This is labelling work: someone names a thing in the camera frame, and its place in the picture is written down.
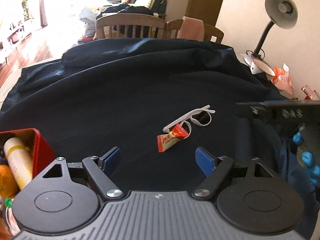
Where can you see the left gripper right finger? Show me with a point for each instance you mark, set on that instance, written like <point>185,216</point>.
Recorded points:
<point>215,169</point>

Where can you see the dark navy table cloth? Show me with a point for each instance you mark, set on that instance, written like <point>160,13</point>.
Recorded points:
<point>122,92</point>

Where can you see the sofa with teal cushions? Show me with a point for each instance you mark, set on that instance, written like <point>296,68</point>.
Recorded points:
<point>149,7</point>

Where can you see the grey gooseneck desk lamp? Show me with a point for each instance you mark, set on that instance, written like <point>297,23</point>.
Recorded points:
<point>282,13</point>

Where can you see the red candy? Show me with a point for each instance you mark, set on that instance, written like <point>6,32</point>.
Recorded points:
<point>166,141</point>

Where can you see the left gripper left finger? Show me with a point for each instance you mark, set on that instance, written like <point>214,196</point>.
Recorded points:
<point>98,170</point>

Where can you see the orange snack packet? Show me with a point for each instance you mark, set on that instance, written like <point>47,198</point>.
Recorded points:
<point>282,79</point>

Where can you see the cream lotion bottle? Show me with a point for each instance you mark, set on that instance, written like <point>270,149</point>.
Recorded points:
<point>19,160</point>

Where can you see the white frame sunglasses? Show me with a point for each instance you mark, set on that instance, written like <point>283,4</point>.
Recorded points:
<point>201,117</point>

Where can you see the red metal tin box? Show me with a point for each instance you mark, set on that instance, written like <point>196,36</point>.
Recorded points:
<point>41,153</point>

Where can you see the blue gloved right hand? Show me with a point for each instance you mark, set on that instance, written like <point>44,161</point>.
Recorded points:
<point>307,159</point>

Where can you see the orange fruit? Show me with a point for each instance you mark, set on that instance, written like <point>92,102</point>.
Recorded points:
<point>8,185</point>

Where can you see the wooden dining chair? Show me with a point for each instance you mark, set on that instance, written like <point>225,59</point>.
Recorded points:
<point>130,26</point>

